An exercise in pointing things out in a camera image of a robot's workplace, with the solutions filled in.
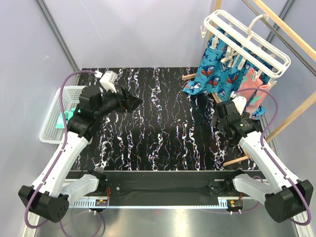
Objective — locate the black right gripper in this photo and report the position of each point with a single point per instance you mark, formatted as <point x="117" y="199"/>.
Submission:
<point x="215" y="116"/>

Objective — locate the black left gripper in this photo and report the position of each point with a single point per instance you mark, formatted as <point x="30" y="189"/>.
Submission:
<point x="128" y="102"/>

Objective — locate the pink sock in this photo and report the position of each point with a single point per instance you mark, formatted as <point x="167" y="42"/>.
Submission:
<point x="255" y="109"/>
<point x="250" y="80"/>

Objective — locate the mint green sock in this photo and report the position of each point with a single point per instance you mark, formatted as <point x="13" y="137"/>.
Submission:
<point x="68" y="115"/>

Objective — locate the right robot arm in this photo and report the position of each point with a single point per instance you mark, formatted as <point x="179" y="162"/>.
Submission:
<point x="285" y="195"/>

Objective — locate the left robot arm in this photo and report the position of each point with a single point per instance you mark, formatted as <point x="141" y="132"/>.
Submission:
<point x="47" y="197"/>

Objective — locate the white clip sock hanger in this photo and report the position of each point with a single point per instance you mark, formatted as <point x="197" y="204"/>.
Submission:
<point x="246" y="43"/>

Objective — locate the blue shark sock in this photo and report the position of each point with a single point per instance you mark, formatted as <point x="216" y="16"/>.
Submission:
<point x="230" y="78"/>
<point x="210" y="72"/>

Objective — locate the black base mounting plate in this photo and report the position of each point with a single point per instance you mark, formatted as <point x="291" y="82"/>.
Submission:
<point x="275" y="182"/>

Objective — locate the white plastic basket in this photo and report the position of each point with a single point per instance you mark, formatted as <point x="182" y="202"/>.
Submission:
<point x="48" y="133"/>

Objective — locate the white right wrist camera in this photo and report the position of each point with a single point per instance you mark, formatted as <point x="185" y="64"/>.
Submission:
<point x="239" y="101"/>

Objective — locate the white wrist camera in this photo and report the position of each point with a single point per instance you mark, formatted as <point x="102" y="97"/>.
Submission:
<point x="107" y="80"/>
<point x="239" y="101"/>

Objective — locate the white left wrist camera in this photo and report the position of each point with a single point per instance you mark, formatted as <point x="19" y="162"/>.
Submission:
<point x="107" y="80"/>

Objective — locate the aluminium rail with cable duct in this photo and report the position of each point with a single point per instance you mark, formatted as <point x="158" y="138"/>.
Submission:
<point x="160" y="194"/>

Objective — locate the wooden drying rack frame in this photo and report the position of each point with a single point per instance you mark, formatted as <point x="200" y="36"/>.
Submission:
<point x="296" y="144"/>

